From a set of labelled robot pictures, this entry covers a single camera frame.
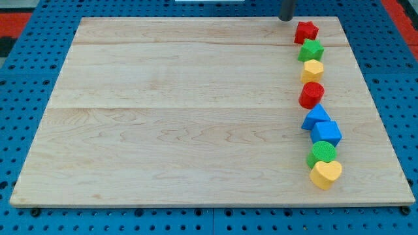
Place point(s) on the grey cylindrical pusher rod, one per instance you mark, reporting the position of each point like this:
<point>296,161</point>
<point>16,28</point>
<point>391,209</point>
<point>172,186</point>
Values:
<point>287,10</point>

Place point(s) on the yellow hexagon block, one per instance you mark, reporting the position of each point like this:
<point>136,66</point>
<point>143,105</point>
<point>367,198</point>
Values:
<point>313,71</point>

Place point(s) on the blue triangle block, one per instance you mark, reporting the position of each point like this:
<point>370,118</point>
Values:
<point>316,114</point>

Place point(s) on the red star block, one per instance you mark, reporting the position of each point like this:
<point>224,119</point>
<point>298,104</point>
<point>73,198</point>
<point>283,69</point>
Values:
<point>305,30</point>

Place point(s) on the green star block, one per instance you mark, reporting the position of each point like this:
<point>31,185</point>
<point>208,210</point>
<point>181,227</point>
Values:
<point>311,49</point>

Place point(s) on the red cylinder block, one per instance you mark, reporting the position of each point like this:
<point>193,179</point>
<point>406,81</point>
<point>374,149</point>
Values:
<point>311,95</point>

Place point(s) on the blue cube block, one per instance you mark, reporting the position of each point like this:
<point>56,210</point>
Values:
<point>327,131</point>

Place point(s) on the light wooden board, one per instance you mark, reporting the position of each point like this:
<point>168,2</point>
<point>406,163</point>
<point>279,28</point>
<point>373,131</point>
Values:
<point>202,112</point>

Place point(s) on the green cylinder block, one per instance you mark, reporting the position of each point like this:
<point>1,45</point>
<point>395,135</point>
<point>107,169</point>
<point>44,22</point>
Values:
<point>321,151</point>

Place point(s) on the yellow heart block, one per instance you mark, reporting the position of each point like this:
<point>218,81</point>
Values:
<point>323,174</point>

